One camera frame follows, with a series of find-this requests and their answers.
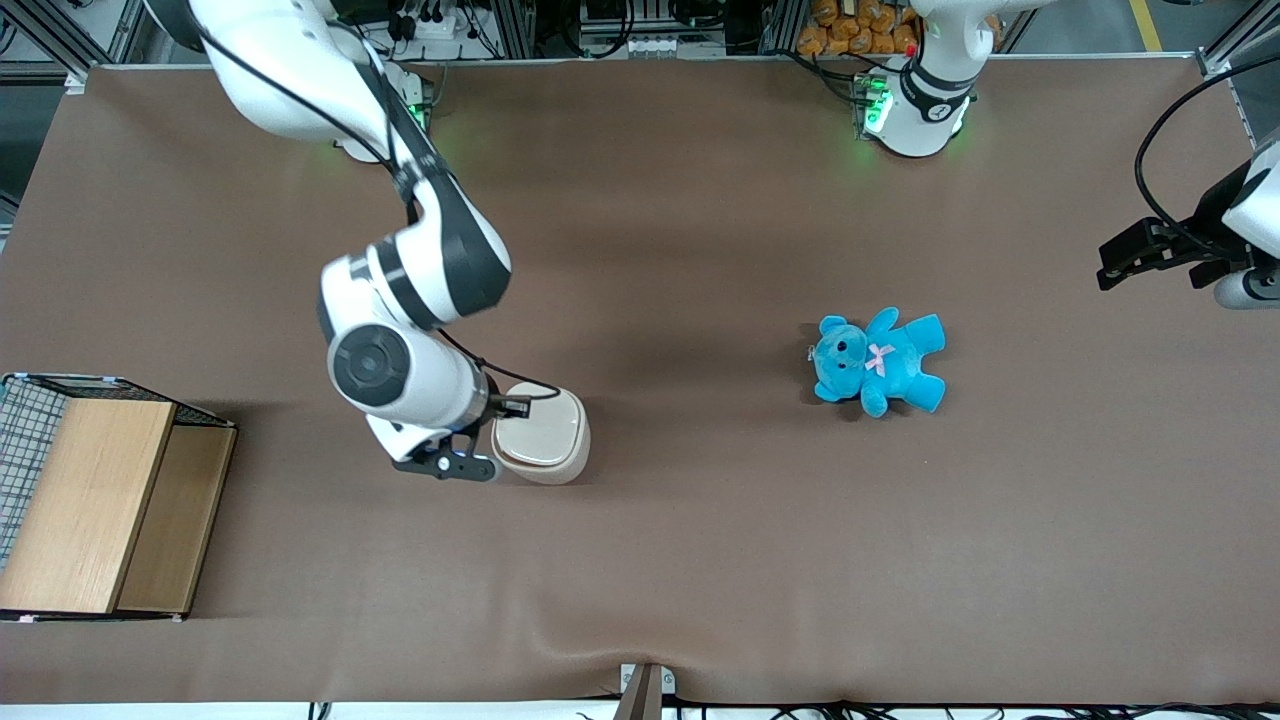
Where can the wooden shelf box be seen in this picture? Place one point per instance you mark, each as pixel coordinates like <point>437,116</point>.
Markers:
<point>90,500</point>

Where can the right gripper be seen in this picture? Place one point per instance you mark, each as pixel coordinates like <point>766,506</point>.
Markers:
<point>499,405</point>

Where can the white connector strip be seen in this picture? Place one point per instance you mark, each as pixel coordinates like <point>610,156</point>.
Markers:
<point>640,44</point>

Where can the black plug on right gripper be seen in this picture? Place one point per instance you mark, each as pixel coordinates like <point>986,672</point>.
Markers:
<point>510,407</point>

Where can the beige push-lid trash can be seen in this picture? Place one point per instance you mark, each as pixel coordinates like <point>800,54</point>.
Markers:
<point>545,440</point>

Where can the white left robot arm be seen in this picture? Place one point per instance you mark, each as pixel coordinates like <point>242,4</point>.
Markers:
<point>935,100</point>

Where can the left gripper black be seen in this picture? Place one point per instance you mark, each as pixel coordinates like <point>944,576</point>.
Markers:
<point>1197,243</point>

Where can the green-lit control box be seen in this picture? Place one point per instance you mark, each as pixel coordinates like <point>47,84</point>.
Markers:
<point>872,105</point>

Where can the metal table edge bracket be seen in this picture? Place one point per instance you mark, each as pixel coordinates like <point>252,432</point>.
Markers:
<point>645,695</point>

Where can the white power strip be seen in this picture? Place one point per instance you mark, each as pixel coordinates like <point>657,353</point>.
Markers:
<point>430,25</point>

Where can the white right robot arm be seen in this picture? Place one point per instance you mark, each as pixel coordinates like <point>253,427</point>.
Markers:
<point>440,250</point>

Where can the orange plush toy pile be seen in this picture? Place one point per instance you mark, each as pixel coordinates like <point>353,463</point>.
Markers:
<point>850,35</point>

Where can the blue teddy bear plush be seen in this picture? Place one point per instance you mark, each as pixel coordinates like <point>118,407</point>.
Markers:
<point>895,365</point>

